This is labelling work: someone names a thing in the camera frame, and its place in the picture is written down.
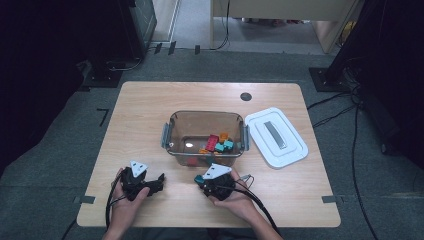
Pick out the black stand base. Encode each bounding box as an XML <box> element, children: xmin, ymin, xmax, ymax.
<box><xmin>308</xmin><ymin>66</ymin><xmax>352</xmax><ymax>93</ymax></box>
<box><xmin>78</xmin><ymin>59</ymin><xmax>124</xmax><ymax>89</ymax></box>

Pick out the light wooden desk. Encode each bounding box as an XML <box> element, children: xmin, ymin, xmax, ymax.
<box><xmin>209</xmin><ymin>0</ymin><xmax>362</xmax><ymax>55</ymax></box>

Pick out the person's right hand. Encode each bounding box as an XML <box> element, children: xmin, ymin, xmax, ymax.
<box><xmin>207</xmin><ymin>167</ymin><xmax>265</xmax><ymax>222</ymax></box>

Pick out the white plastic box lid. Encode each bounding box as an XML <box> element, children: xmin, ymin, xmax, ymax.
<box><xmin>244</xmin><ymin>106</ymin><xmax>310</xmax><ymax>170</ymax></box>

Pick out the right hand-held gripper black cable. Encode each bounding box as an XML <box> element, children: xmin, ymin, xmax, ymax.
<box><xmin>229</xmin><ymin>173</ymin><xmax>282</xmax><ymax>236</ymax></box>

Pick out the black cabinet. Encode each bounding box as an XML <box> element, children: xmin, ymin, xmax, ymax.
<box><xmin>114</xmin><ymin>0</ymin><xmax>158</xmax><ymax>60</ymax></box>

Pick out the black floor cable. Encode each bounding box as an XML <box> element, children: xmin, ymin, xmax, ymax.
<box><xmin>306</xmin><ymin>91</ymin><xmax>355</xmax><ymax>111</ymax></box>
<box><xmin>312</xmin><ymin>104</ymin><xmax>357</xmax><ymax>130</ymax></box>
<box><xmin>351</xmin><ymin>105</ymin><xmax>380</xmax><ymax>240</ymax></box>
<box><xmin>105</xmin><ymin>57</ymin><xmax>145</xmax><ymax>72</ymax></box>

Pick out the red toy block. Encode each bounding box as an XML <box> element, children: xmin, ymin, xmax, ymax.
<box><xmin>205</xmin><ymin>133</ymin><xmax>220</xmax><ymax>152</ymax></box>

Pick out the hanging black cable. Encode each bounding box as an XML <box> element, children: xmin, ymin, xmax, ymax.
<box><xmin>213</xmin><ymin>0</ymin><xmax>232</xmax><ymax>51</ymax></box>

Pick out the hand-held gripper black cable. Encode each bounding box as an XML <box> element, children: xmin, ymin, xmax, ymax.
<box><xmin>229</xmin><ymin>173</ymin><xmax>282</xmax><ymax>236</ymax></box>
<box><xmin>104</xmin><ymin>172</ymin><xmax>126</xmax><ymax>232</ymax></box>

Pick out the clear plastic storage box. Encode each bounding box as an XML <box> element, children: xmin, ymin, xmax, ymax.
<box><xmin>160</xmin><ymin>110</ymin><xmax>251</xmax><ymax>168</ymax></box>

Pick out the dark curtain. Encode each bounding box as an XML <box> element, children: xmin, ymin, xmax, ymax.
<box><xmin>328</xmin><ymin>0</ymin><xmax>424</xmax><ymax>169</ymax></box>
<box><xmin>0</xmin><ymin>0</ymin><xmax>125</xmax><ymax>174</ymax></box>

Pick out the left hand-held gripper black cable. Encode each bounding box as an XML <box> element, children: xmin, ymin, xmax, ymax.
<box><xmin>104</xmin><ymin>172</ymin><xmax>126</xmax><ymax>232</ymax></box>

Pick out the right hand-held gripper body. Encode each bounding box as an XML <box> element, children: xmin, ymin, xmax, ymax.
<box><xmin>199</xmin><ymin>162</ymin><xmax>238</xmax><ymax>202</ymax></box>

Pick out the person's left hand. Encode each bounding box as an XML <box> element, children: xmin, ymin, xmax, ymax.
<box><xmin>108</xmin><ymin>167</ymin><xmax>151</xmax><ymax>231</ymax></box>

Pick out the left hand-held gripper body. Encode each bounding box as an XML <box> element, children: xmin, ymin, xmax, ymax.
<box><xmin>118</xmin><ymin>160</ymin><xmax>151</xmax><ymax>202</ymax></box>

